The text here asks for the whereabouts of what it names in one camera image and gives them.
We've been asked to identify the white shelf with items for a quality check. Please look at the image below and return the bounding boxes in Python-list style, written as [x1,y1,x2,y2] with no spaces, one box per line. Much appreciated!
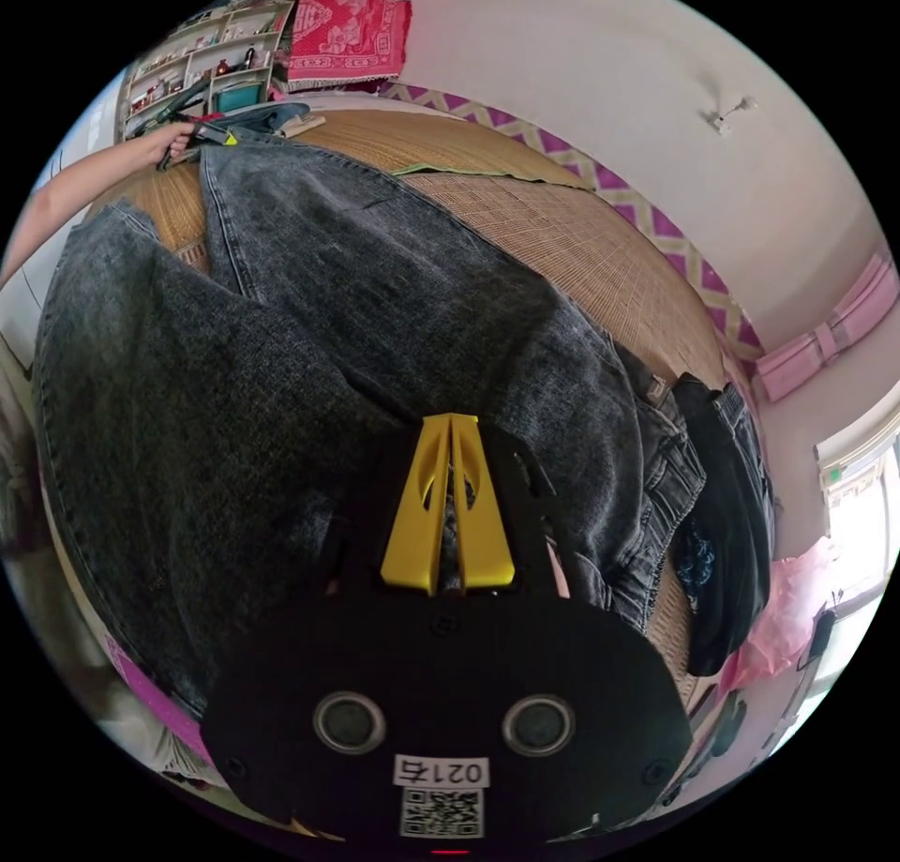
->
[123,0,296,140]

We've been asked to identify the blue garment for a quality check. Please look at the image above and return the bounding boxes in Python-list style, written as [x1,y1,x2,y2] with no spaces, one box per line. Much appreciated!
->
[203,101,312,140]

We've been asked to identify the white ceiling fan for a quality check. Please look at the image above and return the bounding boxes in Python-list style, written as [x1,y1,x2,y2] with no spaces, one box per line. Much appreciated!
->
[698,95,760,136]

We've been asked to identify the pile of clothes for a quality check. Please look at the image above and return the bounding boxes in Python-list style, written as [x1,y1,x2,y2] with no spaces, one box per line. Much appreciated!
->
[673,372,779,677]

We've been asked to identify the pink plastic bag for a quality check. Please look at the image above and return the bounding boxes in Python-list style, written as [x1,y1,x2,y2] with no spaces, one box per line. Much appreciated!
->
[716,535,839,696]

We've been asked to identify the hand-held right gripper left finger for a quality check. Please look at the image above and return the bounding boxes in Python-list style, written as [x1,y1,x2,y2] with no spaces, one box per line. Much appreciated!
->
[379,415,451,596]

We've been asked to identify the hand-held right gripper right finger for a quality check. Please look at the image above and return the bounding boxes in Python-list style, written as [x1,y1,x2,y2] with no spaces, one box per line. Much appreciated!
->
[452,415,519,593]

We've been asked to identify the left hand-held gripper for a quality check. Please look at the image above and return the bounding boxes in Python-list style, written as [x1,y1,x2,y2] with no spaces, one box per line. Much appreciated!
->
[156,113,240,173]

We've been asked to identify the person's left forearm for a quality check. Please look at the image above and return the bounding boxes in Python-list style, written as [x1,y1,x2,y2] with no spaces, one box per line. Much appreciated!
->
[0,133,159,288]

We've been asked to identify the window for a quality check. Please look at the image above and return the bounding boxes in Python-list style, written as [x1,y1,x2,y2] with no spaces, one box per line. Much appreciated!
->
[814,418,900,613]

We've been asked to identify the pink curtain box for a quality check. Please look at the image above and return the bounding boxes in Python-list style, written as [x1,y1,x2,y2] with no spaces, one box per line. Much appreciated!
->
[752,253,895,403]

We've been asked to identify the gray washed jeans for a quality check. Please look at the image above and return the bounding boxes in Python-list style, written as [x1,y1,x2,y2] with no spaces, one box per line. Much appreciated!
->
[31,127,708,719]

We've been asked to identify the red patterned cloth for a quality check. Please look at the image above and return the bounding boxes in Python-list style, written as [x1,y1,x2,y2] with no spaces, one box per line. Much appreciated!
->
[286,0,414,95]

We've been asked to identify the person's left hand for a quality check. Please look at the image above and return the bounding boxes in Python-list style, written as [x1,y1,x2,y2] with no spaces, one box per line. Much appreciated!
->
[142,121,196,168]

